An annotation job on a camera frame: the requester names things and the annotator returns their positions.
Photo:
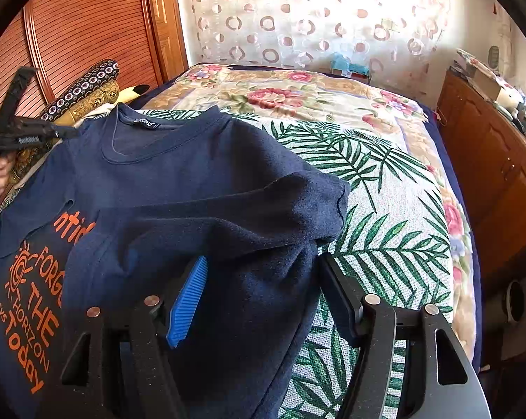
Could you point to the palm leaf bed sheet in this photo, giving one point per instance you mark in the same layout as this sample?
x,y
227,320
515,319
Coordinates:
x,y
256,357

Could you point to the small round desk fan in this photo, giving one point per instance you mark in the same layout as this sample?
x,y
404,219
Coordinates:
x,y
493,57

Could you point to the floral quilt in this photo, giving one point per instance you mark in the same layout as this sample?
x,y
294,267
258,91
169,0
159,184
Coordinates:
x,y
306,91

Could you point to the navy blue printed t-shirt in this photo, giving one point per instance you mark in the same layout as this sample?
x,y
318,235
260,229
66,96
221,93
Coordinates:
x,y
117,212

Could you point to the cardboard box on cabinet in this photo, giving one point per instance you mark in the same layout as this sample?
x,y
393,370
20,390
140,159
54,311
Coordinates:
x,y
492,87

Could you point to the blue tissue box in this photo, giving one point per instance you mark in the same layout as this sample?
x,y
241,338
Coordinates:
x,y
343,67

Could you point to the yellow plush toy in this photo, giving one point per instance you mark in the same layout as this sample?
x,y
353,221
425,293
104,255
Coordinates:
x,y
130,94

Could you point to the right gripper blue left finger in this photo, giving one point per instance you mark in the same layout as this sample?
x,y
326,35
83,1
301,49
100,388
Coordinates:
x,y
186,301

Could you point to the dark circle-patterned folded blanket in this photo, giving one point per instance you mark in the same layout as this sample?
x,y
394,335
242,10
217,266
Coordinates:
x,y
98,75

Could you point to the wooden louvered wardrobe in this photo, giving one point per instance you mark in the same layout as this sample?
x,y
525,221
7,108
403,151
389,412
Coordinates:
x,y
62,39

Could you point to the long wooden sideboard cabinet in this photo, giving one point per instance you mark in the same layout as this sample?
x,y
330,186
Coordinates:
x,y
488,155

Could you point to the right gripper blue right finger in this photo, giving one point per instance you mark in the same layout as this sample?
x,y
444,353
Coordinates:
x,y
343,296

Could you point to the yellow sunflower folded blanket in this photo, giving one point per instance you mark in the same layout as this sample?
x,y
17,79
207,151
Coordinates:
x,y
28,157

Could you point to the circle-patterned sheer curtain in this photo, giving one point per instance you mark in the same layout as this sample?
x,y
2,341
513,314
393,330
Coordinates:
x,y
394,40

